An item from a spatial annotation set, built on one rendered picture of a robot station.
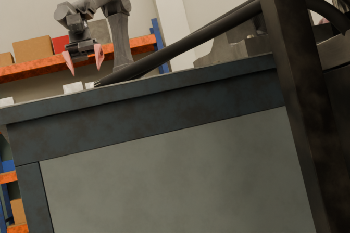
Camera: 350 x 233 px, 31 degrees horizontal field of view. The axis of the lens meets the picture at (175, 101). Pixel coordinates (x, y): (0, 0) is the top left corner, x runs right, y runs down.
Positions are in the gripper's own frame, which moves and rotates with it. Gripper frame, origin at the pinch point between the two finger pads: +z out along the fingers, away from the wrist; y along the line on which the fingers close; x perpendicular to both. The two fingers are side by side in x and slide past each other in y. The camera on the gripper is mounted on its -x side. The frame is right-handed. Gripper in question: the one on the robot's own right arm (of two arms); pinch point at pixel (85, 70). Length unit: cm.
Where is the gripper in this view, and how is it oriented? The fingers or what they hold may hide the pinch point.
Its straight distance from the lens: 198.8
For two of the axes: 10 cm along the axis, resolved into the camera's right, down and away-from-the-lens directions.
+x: 1.1, 5.4, 8.3
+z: 1.9, 8.1, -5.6
